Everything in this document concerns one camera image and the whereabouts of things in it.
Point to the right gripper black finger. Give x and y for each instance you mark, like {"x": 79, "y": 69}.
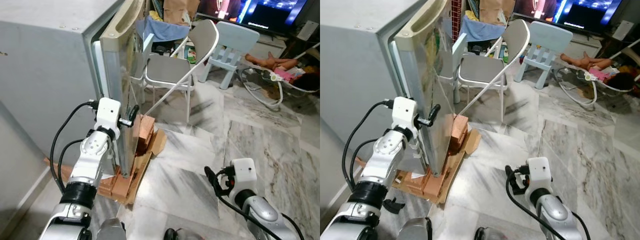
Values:
{"x": 510, "y": 180}
{"x": 212, "y": 178}

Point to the beige fridge door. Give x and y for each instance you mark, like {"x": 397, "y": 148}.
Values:
{"x": 120, "y": 55}
{"x": 425, "y": 60}

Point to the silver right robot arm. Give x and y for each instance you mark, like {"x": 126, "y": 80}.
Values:
{"x": 552, "y": 210}
{"x": 260, "y": 210}

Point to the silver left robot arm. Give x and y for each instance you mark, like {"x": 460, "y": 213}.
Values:
{"x": 90, "y": 160}
{"x": 382, "y": 160}

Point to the grey small fridge body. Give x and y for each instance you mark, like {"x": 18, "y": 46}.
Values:
{"x": 357, "y": 70}
{"x": 45, "y": 70}

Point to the orange brick stack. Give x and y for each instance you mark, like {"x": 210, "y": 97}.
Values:
{"x": 457, "y": 132}
{"x": 145, "y": 132}

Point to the grey folding chair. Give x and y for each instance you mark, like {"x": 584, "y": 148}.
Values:
{"x": 170, "y": 70}
{"x": 482, "y": 70}

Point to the black robot leg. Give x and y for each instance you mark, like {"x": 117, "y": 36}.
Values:
{"x": 182, "y": 235}
{"x": 490, "y": 234}

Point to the blue cloth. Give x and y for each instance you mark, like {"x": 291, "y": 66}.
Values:
{"x": 475, "y": 30}
{"x": 162, "y": 30}

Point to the small black plastic piece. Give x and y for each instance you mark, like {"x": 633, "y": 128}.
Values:
{"x": 395, "y": 205}

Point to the red tiled shelf unit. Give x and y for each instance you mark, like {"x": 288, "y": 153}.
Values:
{"x": 456, "y": 12}

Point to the grey robot leg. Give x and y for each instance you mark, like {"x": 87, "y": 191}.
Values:
{"x": 111, "y": 230}
{"x": 415, "y": 229}

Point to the brown paper bag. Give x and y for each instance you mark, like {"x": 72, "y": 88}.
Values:
{"x": 495, "y": 10}
{"x": 177, "y": 10}

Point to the light blue child chair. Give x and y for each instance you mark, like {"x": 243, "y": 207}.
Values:
{"x": 547, "y": 40}
{"x": 235, "y": 40}

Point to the lying small child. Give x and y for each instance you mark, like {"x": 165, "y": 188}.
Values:
{"x": 280, "y": 65}
{"x": 595, "y": 65}

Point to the white television stand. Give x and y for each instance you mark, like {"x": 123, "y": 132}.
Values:
{"x": 585, "y": 46}
{"x": 270, "y": 46}

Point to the flat screen television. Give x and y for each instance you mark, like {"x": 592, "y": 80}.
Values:
{"x": 260, "y": 12}
{"x": 580, "y": 12}

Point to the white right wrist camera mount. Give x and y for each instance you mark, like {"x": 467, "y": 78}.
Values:
{"x": 539, "y": 172}
{"x": 245, "y": 172}

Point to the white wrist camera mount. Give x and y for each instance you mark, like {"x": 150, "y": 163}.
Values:
{"x": 108, "y": 112}
{"x": 404, "y": 112}
{"x": 245, "y": 172}
{"x": 539, "y": 172}

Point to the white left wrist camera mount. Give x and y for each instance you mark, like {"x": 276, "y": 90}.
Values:
{"x": 404, "y": 112}
{"x": 108, "y": 112}

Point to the white frame baby bouncer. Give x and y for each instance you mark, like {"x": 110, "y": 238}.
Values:
{"x": 260, "y": 92}
{"x": 575, "y": 92}

